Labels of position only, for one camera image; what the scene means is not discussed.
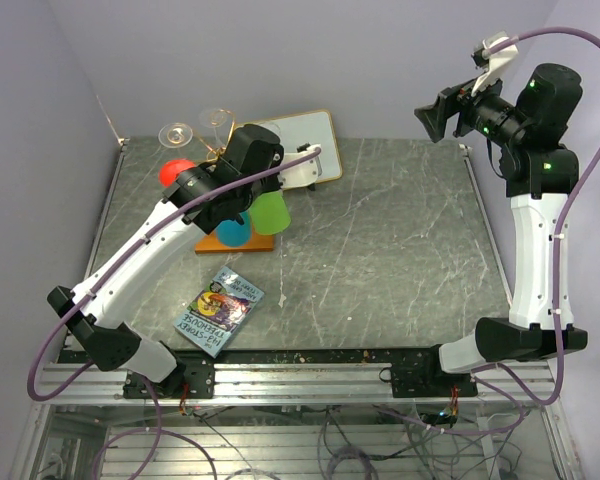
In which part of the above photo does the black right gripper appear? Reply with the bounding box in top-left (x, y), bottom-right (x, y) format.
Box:
top-left (415, 63), bottom-right (529, 148)

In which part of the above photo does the green plastic goblet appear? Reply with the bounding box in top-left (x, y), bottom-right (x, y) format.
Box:
top-left (248, 191), bottom-right (291, 235)

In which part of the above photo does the blue plastic goblet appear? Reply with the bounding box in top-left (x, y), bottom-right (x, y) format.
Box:
top-left (215, 212), bottom-right (252, 248)

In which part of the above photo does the clear smooth wine glass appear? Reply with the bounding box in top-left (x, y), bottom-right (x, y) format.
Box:
top-left (199, 108), bottom-right (236, 148)

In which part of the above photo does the red plastic goblet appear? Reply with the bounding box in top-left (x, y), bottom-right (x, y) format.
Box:
top-left (159, 158), bottom-right (196, 187)

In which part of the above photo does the clear ribbed wine glass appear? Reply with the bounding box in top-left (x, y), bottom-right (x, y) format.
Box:
top-left (158, 122), bottom-right (193, 149)

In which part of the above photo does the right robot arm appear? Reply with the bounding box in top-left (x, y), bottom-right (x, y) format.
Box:
top-left (414, 63), bottom-right (588, 396)

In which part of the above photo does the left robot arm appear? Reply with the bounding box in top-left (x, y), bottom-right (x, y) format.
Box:
top-left (47, 124), bottom-right (284, 397)

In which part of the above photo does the wooden rack base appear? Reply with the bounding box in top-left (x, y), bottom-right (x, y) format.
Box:
top-left (194, 232), bottom-right (275, 254)

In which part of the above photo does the gold framed whiteboard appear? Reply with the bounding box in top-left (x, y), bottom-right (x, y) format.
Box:
top-left (253, 110), bottom-right (343, 190)

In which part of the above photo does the colourful treehouse book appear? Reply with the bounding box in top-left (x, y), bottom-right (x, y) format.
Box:
top-left (173, 267), bottom-right (264, 358)

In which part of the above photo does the gold wire glass rack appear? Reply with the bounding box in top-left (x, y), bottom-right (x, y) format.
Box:
top-left (199, 108), bottom-right (236, 162)

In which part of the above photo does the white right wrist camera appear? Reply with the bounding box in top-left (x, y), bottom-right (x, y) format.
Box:
top-left (471, 31), bottom-right (518, 97)

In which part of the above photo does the aluminium rail frame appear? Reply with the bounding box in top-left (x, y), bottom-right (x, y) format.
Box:
top-left (34, 349), bottom-right (576, 480)

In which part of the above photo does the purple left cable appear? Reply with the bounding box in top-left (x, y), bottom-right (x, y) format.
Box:
top-left (26, 144), bottom-right (324, 480)

